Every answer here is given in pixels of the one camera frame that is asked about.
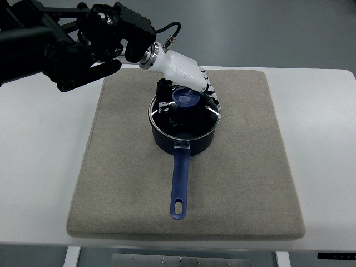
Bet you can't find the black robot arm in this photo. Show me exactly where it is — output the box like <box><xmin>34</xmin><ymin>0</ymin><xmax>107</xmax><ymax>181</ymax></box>
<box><xmin>1</xmin><ymin>1</ymin><xmax>156</xmax><ymax>92</ymax></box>

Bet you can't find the white table leg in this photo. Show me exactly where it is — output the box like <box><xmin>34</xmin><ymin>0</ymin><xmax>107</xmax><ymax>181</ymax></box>
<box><xmin>275</xmin><ymin>251</ymin><xmax>291</xmax><ymax>267</ymax></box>
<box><xmin>63</xmin><ymin>246</ymin><xmax>81</xmax><ymax>267</ymax></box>

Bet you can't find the black table control panel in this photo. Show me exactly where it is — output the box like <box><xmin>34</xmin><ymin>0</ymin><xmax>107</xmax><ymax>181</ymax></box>
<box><xmin>317</xmin><ymin>252</ymin><xmax>356</xmax><ymax>261</ymax></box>

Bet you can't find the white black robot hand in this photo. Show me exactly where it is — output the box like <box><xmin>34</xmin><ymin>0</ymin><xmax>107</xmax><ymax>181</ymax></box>
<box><xmin>139</xmin><ymin>42</ymin><xmax>219</xmax><ymax>104</ymax></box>

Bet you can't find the dark blue saucepan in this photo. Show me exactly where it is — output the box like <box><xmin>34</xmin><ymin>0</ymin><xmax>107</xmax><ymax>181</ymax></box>
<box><xmin>149</xmin><ymin>79</ymin><xmax>216</xmax><ymax>220</ymax></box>

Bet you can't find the grey metal base plate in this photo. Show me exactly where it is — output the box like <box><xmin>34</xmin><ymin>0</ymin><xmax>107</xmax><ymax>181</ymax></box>
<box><xmin>111</xmin><ymin>253</ymin><xmax>251</xmax><ymax>267</ymax></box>

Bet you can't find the glass lid with blue knob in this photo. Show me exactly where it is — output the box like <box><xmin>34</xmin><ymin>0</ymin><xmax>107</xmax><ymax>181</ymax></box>
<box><xmin>149</xmin><ymin>83</ymin><xmax>221</xmax><ymax>140</ymax></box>

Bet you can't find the white table leg left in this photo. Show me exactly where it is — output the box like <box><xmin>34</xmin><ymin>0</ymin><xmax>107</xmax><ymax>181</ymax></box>
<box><xmin>63</xmin><ymin>246</ymin><xmax>81</xmax><ymax>267</ymax></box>

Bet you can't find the beige felt mat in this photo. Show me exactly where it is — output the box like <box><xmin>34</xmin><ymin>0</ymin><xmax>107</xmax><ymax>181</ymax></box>
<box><xmin>67</xmin><ymin>69</ymin><xmax>305</xmax><ymax>241</ymax></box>

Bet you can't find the white table leg right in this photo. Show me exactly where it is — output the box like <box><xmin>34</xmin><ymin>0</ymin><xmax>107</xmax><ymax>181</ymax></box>
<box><xmin>275</xmin><ymin>251</ymin><xmax>291</xmax><ymax>267</ymax></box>

